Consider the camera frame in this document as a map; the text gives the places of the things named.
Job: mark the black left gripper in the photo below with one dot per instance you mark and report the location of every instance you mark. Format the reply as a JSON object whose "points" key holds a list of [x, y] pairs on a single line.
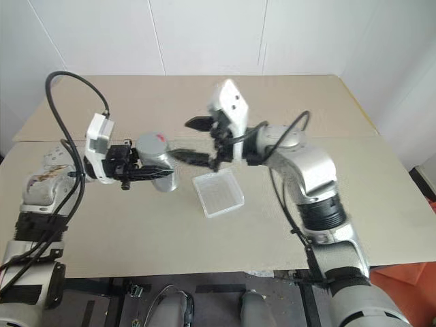
{"points": [[117, 161]]}

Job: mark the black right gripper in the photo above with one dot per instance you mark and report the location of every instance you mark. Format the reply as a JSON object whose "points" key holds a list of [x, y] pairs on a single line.
{"points": [[223, 146]]}

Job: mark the silver grey jar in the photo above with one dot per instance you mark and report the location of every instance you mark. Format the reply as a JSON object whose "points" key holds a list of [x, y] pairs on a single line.
{"points": [[165, 177]]}

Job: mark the silver jar lid red mark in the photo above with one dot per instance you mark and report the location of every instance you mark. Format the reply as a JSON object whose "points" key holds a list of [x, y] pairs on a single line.
{"points": [[152, 144]]}

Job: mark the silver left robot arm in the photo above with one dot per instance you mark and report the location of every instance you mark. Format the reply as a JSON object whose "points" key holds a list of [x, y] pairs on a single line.
{"points": [[37, 190]]}

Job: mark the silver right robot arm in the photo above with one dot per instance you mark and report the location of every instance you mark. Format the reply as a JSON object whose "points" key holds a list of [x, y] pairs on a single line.
{"points": [[313, 167]]}

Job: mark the clear plastic box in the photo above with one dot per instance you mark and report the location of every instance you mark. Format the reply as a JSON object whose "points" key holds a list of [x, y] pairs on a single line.
{"points": [[221, 197]]}

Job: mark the small green circuit part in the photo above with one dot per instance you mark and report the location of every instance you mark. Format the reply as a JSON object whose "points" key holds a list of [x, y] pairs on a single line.
{"points": [[136, 291]]}

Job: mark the dark grey rounded shape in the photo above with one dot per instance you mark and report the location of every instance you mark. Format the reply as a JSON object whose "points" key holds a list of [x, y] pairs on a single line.
{"points": [[257, 311], [177, 311]]}

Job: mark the orange fabric object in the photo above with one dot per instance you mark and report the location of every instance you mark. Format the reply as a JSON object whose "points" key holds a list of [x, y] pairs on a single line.
{"points": [[405, 289]]}

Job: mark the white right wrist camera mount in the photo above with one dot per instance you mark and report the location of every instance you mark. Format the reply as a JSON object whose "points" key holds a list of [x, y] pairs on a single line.
{"points": [[233, 105]]}

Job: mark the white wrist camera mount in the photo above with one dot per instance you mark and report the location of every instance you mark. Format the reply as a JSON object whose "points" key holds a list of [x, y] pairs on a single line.
{"points": [[233, 105], [97, 136]]}

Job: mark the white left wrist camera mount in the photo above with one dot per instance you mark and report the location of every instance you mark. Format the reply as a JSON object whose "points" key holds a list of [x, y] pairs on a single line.
{"points": [[97, 136]]}

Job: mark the black table frame bar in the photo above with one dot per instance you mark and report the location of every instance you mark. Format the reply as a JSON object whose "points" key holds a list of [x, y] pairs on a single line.
{"points": [[310, 303], [114, 303]]}

